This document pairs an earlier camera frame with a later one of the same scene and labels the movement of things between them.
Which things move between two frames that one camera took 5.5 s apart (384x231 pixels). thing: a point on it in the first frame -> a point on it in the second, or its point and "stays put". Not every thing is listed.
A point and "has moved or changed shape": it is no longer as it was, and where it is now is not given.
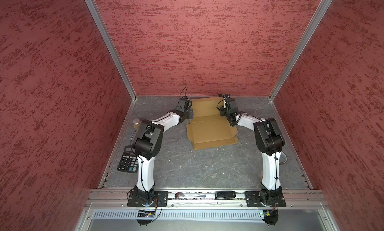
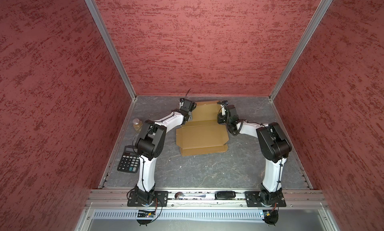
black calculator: (129, 161) stays put
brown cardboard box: (207, 127) has moved or changed shape
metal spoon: (179, 195) stays put
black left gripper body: (189, 114) stays put
